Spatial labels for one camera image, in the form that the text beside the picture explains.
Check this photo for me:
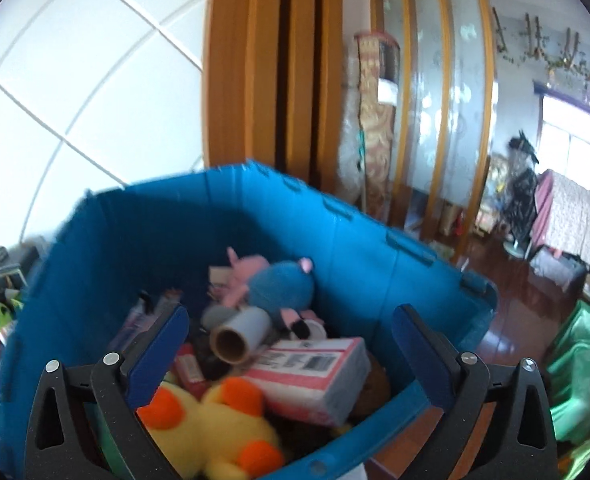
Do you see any yellow duck green frog plush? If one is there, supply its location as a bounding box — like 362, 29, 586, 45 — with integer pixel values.
137, 377, 286, 479

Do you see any pink white tissue pack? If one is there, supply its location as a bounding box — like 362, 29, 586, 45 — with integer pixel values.
243, 337, 371, 427

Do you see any blue shirt pig plush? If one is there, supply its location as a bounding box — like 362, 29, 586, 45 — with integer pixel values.
209, 247, 324, 340

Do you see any green plastic bag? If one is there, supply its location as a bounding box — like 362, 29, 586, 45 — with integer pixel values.
545, 300, 590, 479

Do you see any red long box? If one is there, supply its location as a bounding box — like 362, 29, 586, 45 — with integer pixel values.
173, 342, 210, 400

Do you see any black gift box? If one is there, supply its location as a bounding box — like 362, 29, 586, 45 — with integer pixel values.
0, 245, 41, 302

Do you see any blue plastic storage crate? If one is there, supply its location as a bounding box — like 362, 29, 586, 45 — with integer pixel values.
0, 162, 498, 479

